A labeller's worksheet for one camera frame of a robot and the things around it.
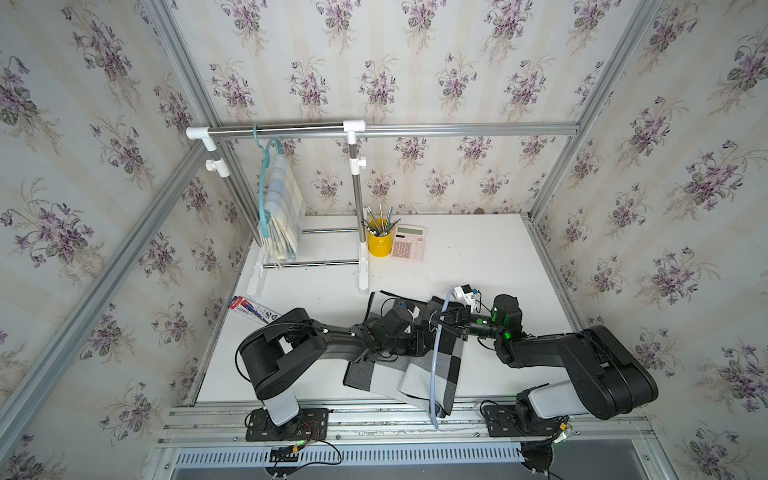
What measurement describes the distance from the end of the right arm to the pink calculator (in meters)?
0.32

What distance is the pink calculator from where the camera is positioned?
1092 mm

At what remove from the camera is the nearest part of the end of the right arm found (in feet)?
2.46
